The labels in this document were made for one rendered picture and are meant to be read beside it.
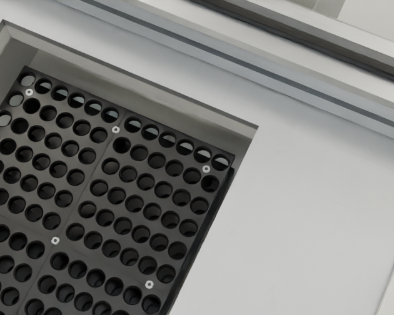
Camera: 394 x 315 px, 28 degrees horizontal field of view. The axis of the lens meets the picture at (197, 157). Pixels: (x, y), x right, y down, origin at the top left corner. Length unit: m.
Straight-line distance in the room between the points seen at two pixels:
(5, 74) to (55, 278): 0.19
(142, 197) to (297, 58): 0.15
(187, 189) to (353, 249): 0.13
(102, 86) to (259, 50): 0.20
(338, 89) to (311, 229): 0.09
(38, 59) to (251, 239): 0.28
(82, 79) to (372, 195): 0.28
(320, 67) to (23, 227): 0.23
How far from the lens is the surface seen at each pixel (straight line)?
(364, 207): 0.52
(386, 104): 0.50
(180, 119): 0.65
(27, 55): 0.68
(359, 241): 0.51
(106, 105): 0.59
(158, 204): 0.56
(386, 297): 0.50
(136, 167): 0.57
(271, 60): 0.50
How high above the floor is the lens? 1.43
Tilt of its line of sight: 69 degrees down
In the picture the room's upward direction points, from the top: 4 degrees counter-clockwise
